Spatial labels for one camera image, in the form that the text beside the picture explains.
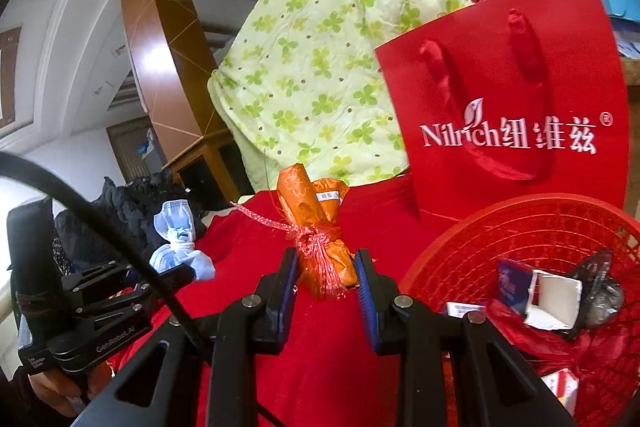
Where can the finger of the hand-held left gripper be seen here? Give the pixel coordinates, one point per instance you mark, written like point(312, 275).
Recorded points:
point(160, 276)
point(120, 302)

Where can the blue white packet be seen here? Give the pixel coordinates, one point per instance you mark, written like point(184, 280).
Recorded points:
point(512, 287)

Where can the dark wooden door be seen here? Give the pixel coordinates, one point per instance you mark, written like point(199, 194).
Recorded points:
point(125, 152)

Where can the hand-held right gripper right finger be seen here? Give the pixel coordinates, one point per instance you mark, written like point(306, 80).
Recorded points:
point(365, 302)

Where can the green clover print quilt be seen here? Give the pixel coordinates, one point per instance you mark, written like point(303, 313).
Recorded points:
point(325, 57)

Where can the red blanket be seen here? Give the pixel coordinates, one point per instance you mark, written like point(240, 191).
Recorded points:
point(320, 357)

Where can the wooden cabinet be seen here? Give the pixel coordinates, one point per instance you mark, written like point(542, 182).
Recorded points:
point(165, 32)

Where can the black cloth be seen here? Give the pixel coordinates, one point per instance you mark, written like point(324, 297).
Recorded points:
point(125, 202)

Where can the red white small box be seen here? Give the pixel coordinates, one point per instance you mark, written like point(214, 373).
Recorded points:
point(465, 309)
point(562, 387)

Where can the small blue white pouch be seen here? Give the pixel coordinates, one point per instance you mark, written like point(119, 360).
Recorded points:
point(175, 222)

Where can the orange wrapper bundle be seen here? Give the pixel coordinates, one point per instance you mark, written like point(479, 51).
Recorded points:
point(302, 192)

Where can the white cardboard box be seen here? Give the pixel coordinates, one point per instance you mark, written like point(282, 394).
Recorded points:
point(555, 302)

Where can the red paper bag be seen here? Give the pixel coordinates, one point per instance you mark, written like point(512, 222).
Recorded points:
point(550, 72)

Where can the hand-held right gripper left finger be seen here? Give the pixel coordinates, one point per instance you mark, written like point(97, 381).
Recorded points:
point(291, 279)

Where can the red plastic mesh basket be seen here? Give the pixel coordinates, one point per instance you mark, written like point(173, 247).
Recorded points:
point(480, 237)

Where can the person's left hand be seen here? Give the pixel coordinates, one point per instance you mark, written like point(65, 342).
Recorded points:
point(55, 392)

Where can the black plastic bag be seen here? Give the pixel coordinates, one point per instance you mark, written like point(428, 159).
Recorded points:
point(600, 297)

